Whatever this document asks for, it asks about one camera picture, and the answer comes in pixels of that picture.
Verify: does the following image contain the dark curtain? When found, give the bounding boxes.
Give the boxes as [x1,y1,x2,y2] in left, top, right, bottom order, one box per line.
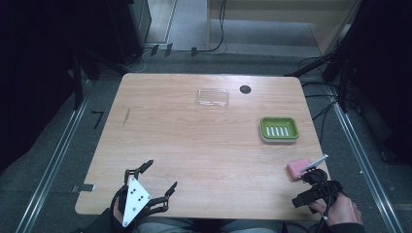
[343,0,412,164]
[0,0,113,176]

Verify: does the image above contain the black floor cables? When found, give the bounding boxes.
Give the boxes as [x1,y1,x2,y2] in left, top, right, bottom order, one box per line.
[302,81,340,145]

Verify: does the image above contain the person's left hand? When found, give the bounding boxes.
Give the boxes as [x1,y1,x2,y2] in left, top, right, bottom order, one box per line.
[113,207,126,228]

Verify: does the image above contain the white floor cable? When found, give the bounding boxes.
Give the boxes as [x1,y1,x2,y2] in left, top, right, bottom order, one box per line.
[124,48,154,74]

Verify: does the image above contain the metal floor rail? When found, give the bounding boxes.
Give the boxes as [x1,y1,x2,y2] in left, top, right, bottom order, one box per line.
[331,101,404,233]
[14,81,93,233]

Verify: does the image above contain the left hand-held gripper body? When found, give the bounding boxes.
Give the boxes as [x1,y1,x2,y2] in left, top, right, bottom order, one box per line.
[110,176,154,233]

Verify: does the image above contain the pink soap bar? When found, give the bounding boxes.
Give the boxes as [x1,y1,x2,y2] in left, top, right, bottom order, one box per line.
[286,158,313,183]

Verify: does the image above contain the black metal stand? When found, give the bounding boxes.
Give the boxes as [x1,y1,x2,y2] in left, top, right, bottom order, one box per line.
[70,48,102,112]

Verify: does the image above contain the green soap dish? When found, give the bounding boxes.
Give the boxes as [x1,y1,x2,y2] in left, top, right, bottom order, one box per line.
[258,116,300,145]

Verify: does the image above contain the clear plastic tray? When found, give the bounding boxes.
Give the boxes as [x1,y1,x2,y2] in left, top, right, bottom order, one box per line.
[195,87,230,110]

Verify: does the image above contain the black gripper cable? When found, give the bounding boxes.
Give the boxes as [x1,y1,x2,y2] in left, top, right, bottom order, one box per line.
[318,181,336,233]

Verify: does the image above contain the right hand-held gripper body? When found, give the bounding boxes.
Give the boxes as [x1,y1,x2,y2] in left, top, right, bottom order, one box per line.
[300,154,344,213]

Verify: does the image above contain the person's right hand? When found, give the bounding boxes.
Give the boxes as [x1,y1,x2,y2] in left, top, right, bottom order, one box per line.
[307,192,364,228]

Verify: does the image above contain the black tripod stand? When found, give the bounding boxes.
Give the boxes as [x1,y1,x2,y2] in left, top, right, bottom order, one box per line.
[284,45,353,115]

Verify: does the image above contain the grey tape piece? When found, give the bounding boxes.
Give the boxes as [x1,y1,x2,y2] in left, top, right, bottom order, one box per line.
[71,183,96,194]

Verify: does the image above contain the black cabinet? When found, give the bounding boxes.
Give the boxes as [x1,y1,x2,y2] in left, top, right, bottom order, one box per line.
[106,0,153,65]

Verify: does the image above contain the black tape mark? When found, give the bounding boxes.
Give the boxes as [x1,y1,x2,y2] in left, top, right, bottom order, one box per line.
[90,111,105,130]

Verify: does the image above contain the black hanging cable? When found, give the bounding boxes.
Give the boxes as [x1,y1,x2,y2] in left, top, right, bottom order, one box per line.
[195,0,227,54]

